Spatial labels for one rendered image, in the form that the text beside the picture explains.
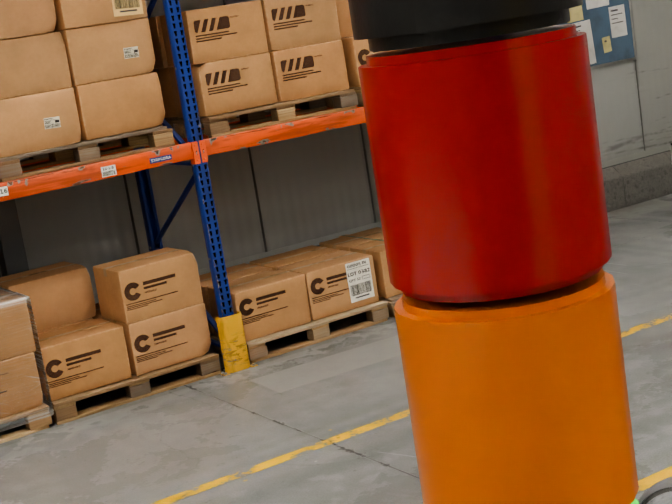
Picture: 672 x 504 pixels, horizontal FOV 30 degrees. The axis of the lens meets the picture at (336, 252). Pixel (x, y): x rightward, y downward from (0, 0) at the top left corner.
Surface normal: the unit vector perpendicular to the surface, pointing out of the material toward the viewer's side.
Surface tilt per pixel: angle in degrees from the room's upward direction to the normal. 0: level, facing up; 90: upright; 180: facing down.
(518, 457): 90
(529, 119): 90
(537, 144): 90
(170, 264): 86
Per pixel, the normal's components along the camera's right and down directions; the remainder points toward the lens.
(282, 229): 0.53, 0.08
